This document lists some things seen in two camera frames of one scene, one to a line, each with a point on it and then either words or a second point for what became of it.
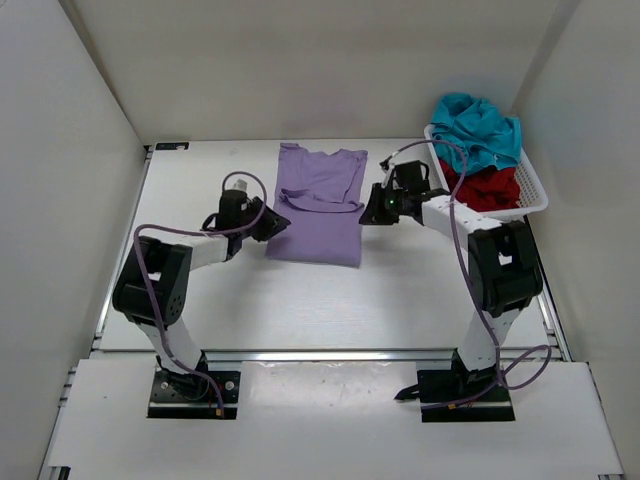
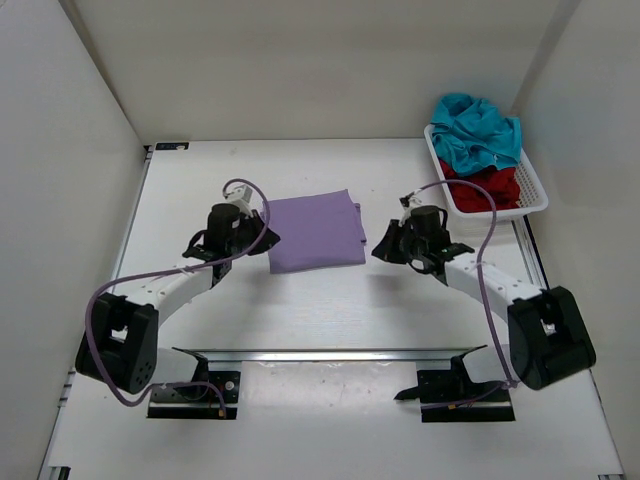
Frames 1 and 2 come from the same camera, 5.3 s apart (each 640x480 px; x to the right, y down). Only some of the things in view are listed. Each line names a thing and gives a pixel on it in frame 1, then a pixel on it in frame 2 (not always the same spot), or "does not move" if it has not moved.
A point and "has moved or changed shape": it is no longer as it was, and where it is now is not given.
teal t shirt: [485, 136] does not move
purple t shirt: [321, 195] has moved or changed shape
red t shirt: [490, 189] does not move
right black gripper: [376, 206] -> [396, 245]
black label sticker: [171, 145] does not move
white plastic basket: [532, 190] does not move
